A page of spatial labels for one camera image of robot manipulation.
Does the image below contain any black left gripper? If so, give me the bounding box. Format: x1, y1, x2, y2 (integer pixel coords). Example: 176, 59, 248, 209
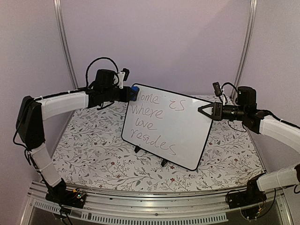
103, 86, 135, 103

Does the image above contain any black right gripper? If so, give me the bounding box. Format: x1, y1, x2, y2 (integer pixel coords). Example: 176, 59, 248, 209
198, 103, 247, 122

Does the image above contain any blue whiteboard eraser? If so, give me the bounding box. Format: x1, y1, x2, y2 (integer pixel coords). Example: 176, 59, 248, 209
131, 86, 140, 95

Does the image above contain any small black-framed whiteboard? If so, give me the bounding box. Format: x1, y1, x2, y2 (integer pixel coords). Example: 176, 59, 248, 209
121, 83, 213, 171

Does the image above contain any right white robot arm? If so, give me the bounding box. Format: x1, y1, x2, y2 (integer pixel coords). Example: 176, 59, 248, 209
198, 86, 300, 204

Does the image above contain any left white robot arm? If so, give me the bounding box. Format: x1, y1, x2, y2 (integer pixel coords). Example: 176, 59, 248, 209
15, 68, 139, 203

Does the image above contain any floral patterned table mat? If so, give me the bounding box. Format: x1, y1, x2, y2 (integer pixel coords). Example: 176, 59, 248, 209
52, 102, 265, 192

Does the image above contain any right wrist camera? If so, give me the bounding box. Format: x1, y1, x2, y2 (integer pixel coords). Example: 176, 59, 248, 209
212, 82, 222, 97

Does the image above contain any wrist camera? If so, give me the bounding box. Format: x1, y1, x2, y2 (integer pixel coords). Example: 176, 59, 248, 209
212, 82, 222, 97
122, 68, 130, 81

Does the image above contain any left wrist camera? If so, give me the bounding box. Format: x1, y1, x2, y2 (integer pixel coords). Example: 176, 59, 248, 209
122, 68, 130, 81

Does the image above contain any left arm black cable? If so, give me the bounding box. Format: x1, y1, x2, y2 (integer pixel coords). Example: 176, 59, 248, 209
85, 57, 120, 89

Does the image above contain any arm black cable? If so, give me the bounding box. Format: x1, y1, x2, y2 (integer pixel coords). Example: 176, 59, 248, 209
219, 82, 247, 133
85, 57, 120, 89

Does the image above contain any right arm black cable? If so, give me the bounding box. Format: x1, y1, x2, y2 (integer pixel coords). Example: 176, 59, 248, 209
219, 82, 247, 133

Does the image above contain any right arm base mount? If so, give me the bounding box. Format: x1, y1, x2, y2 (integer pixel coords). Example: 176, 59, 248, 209
225, 185, 267, 209

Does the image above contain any right aluminium corner post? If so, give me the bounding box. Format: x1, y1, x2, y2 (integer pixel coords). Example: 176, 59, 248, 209
234, 0, 258, 87

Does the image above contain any aluminium corner post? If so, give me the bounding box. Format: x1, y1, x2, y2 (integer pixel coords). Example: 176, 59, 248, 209
53, 0, 79, 89
234, 0, 258, 87

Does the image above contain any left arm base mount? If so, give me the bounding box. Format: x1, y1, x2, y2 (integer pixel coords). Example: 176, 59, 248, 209
45, 187, 87, 209

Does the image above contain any left aluminium corner post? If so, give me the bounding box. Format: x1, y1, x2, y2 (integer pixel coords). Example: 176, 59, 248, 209
53, 0, 79, 89

